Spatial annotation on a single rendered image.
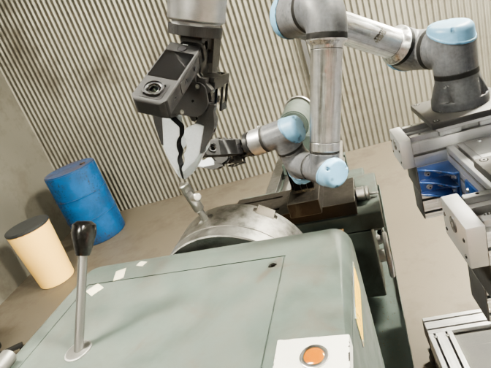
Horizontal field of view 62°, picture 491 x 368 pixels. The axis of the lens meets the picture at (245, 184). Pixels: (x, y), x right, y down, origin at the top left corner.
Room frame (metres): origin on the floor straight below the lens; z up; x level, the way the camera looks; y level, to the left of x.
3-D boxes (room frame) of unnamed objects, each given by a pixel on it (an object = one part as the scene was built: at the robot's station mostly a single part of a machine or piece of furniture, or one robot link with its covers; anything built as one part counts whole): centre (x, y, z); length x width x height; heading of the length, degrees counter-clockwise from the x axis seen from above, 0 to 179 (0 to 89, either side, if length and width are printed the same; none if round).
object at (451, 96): (1.11, -0.66, 1.21); 0.15 x 0.15 x 0.10
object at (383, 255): (1.23, -0.35, 0.73); 0.27 x 0.12 x 0.27; 160
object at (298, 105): (1.88, -0.33, 1.01); 0.30 x 0.20 x 0.29; 160
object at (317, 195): (1.22, -0.18, 1.00); 0.20 x 0.10 x 0.05; 160
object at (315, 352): (0.31, -0.01, 1.25); 0.02 x 0.02 x 0.01
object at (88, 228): (0.51, 0.22, 1.38); 0.04 x 0.03 x 0.05; 160
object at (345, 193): (1.27, -0.13, 0.95); 0.43 x 0.18 x 0.04; 70
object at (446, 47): (1.12, -0.66, 1.33); 0.13 x 0.12 x 0.14; 19
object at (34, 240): (3.40, 1.91, 0.29); 0.38 x 0.36 x 0.58; 77
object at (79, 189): (4.11, 1.63, 0.40); 0.53 x 0.53 x 0.80
